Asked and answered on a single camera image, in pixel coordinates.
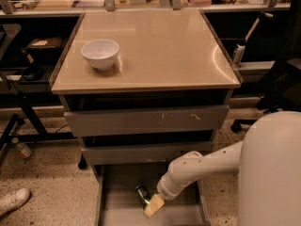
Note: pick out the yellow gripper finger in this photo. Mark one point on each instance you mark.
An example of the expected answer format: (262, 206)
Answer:
(156, 203)

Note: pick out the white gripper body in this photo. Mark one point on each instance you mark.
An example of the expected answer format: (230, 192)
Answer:
(166, 189)

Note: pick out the green soda can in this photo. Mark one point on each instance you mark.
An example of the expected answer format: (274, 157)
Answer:
(143, 195)

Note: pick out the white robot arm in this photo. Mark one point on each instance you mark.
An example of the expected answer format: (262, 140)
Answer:
(268, 163)

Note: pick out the middle grey drawer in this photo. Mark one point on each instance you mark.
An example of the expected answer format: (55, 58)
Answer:
(147, 153)

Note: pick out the bottom open grey drawer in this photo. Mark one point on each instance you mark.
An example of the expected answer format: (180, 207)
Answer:
(119, 205)

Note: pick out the top grey drawer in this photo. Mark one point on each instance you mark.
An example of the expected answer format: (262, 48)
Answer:
(146, 121)

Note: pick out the grey drawer cabinet with counter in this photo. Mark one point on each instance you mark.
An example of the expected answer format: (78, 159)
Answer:
(167, 58)

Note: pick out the white sneaker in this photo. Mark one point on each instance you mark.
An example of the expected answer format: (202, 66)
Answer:
(14, 200)

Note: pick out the plastic water bottle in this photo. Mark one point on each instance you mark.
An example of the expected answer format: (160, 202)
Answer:
(22, 148)

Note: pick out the black office chair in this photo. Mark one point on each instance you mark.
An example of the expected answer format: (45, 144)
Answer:
(281, 86)

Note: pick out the white ceramic bowl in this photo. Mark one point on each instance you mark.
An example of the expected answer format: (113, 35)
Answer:
(101, 54)

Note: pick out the black tape dispenser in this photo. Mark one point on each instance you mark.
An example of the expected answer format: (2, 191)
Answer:
(33, 71)

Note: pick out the black box with label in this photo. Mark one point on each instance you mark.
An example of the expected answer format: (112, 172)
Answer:
(48, 47)

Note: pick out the white handled tool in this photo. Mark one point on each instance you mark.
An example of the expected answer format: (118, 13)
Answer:
(241, 45)

